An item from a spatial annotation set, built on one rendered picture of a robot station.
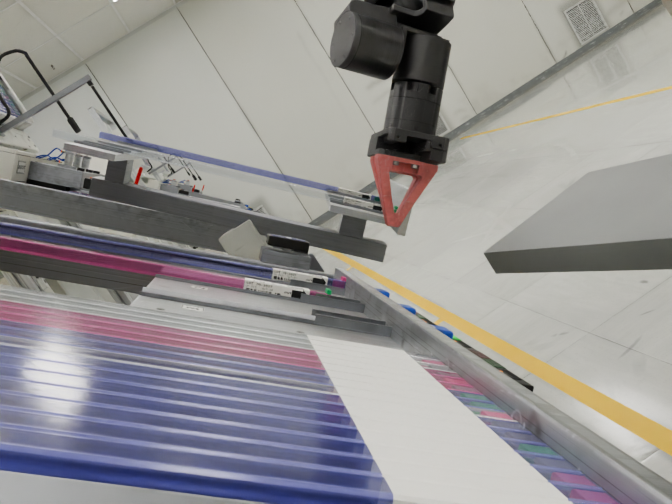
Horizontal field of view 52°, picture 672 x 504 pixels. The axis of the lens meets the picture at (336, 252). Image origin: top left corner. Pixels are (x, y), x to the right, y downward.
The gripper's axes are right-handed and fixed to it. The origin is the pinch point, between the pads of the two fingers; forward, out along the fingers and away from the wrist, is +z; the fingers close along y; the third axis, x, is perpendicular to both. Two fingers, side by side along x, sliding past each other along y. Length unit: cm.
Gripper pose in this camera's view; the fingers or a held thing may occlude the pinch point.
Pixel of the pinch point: (393, 218)
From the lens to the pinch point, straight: 76.8
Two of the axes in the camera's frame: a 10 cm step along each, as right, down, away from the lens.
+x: 9.7, 1.6, 1.6
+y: 1.5, 0.8, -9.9
